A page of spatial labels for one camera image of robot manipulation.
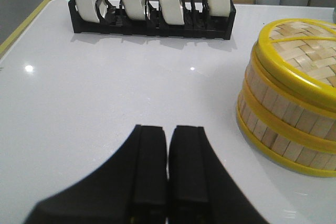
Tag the bamboo steamer basket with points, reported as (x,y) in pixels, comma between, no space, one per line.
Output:
(262,87)
(285,144)

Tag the bamboo steamer lid yellow rim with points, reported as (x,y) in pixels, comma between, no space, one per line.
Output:
(298,57)

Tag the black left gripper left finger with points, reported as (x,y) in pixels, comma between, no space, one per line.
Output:
(130,187)

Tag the black dish rack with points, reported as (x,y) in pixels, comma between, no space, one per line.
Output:
(114,20)

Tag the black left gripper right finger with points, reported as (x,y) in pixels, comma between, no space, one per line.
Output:
(201,190)

